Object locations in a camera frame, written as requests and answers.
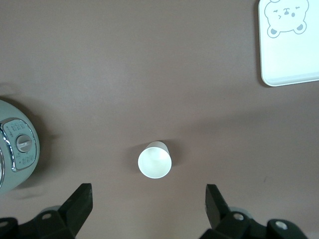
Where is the cream tray with bear print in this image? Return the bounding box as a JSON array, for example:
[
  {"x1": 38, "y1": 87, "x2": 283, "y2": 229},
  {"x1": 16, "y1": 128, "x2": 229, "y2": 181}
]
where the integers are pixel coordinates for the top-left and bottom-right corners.
[{"x1": 258, "y1": 0, "x2": 319, "y2": 87}]

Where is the white plastic cup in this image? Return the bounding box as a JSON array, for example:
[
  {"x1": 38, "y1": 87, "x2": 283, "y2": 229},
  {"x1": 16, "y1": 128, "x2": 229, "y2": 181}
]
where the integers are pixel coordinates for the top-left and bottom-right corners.
[{"x1": 137, "y1": 141, "x2": 172, "y2": 179}]

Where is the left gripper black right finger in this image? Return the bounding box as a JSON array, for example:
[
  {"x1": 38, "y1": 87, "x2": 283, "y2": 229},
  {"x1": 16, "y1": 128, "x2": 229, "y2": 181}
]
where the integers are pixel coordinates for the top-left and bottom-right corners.
[{"x1": 200, "y1": 184, "x2": 306, "y2": 239}]

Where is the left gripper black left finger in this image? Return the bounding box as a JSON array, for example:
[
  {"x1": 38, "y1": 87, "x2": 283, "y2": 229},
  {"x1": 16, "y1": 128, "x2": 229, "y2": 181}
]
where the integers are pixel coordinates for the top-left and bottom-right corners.
[{"x1": 0, "y1": 183, "x2": 94, "y2": 239}]

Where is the brown table cover cloth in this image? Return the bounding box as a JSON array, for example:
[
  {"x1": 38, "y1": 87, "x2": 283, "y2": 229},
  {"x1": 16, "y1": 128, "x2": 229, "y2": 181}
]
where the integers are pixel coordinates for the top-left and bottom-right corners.
[{"x1": 0, "y1": 0, "x2": 319, "y2": 239}]

